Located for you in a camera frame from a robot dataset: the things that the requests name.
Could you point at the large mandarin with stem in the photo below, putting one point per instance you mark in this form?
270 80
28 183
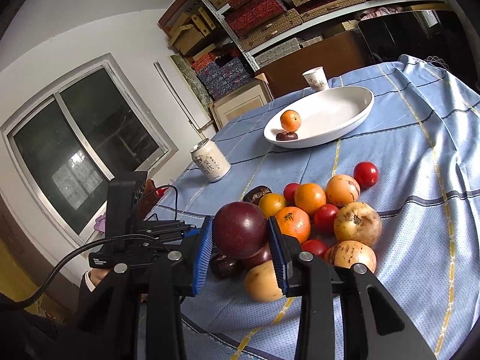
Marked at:
294 222

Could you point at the blue checked tablecloth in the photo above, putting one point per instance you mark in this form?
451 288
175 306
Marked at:
423 136

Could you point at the orange-yellow passion fruit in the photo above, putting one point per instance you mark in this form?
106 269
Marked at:
342 190

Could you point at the blotchy yellow pear front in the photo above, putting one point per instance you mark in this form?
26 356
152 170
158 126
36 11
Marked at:
347 253

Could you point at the blotchy yellow pear large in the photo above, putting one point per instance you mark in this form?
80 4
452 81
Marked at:
358 222

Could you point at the left forearm dark sleeve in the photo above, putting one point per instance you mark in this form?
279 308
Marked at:
87 286

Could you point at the red tomato low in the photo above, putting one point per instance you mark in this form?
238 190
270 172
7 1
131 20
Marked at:
315 247

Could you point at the white beverage can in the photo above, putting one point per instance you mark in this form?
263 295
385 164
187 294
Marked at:
210 160

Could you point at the wooden cabinet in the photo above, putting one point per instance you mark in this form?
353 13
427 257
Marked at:
337 55

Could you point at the small mandarin in dish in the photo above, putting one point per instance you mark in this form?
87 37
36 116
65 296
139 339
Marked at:
290 121

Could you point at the smooth yellow pear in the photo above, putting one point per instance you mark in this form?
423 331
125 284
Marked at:
261 283

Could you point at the metal storage shelf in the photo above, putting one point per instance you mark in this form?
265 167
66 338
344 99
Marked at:
255 26

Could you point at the large dark red plum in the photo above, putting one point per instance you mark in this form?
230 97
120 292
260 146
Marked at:
239 230

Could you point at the red tomato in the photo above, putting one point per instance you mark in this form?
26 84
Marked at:
289 193
366 174
324 219

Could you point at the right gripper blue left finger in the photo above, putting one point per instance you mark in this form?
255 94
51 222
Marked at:
202 251

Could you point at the white paper cup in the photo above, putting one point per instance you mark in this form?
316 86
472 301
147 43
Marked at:
316 79

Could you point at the red tomato back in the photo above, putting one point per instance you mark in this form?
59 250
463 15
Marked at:
289 193

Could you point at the round orange citrus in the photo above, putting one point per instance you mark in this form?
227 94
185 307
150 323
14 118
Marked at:
309 197

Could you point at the beige carton box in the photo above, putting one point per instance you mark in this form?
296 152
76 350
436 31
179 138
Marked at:
253 94

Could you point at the dark brown fruit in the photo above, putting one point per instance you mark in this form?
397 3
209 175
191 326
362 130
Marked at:
254 195

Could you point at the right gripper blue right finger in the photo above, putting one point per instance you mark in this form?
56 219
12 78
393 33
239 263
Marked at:
281 259

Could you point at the dark chocolate-coloured fruit in dish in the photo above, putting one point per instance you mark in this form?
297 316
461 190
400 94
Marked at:
286 136

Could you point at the window with white frame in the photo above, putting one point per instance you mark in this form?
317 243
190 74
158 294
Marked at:
72 137

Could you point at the small yellow orange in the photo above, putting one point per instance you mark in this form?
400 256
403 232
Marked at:
271 203

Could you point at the left hand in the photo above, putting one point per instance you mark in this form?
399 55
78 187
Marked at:
96 275

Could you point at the dark small plum front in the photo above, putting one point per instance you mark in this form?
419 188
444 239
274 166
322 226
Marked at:
223 267

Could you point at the white oval serving dish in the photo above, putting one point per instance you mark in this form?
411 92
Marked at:
325 116

